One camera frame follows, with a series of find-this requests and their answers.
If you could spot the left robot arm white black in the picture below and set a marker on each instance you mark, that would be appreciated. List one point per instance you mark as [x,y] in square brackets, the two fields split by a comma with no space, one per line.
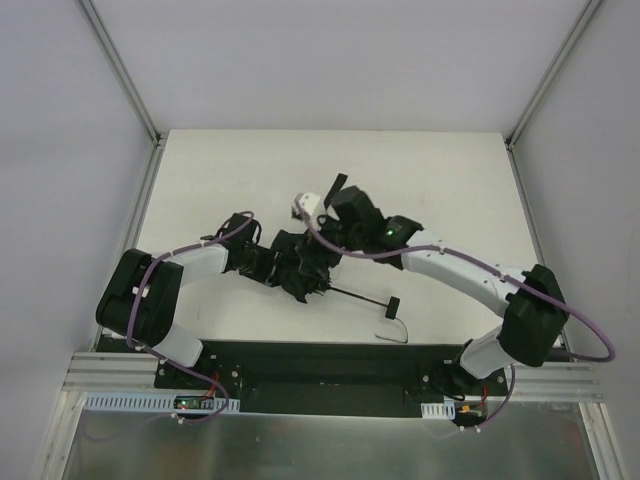
[140,300]

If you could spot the circuit board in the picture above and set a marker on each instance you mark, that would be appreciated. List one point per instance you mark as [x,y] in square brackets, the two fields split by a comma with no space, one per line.
[471,410]
[187,402]

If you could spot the right aluminium frame post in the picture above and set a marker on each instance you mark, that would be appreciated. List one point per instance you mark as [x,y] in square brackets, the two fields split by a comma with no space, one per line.
[569,44]

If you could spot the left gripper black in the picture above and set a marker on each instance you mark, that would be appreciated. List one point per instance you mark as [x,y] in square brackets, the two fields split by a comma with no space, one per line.
[304,270]

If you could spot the aluminium cross rail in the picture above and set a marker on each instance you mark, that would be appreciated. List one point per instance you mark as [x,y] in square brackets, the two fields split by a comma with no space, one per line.
[118,372]

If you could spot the aluminium frame post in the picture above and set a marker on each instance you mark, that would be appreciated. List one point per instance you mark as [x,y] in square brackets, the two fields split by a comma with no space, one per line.
[118,68]
[569,44]

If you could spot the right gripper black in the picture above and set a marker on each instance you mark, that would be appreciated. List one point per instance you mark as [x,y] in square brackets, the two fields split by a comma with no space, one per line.
[330,220]

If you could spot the white cable duct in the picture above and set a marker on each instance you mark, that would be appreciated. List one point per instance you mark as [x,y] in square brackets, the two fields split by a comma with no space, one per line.
[439,411]
[150,403]

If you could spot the black folding umbrella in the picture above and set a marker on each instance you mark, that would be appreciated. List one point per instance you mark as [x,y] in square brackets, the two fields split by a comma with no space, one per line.
[303,265]

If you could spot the left aluminium frame post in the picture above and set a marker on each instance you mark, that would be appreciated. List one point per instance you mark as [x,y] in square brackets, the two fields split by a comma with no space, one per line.
[118,68]

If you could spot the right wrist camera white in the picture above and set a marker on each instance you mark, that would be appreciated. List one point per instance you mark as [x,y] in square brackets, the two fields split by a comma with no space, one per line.
[307,205]

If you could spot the right white cable duct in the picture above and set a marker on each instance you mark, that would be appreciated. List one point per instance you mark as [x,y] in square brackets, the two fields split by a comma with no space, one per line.
[439,411]

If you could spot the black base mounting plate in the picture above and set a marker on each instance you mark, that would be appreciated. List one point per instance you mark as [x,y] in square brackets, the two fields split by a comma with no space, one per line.
[321,379]

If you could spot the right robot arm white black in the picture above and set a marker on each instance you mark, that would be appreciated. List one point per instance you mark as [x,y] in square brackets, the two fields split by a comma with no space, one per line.
[526,301]

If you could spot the left white cable duct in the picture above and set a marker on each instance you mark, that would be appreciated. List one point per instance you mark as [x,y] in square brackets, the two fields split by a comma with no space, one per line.
[150,403]

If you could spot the left circuit board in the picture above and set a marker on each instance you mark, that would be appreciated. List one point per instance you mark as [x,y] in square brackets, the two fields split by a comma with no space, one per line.
[187,402]

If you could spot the right circuit board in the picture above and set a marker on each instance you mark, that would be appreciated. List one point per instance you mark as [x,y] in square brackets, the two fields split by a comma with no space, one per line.
[471,410]

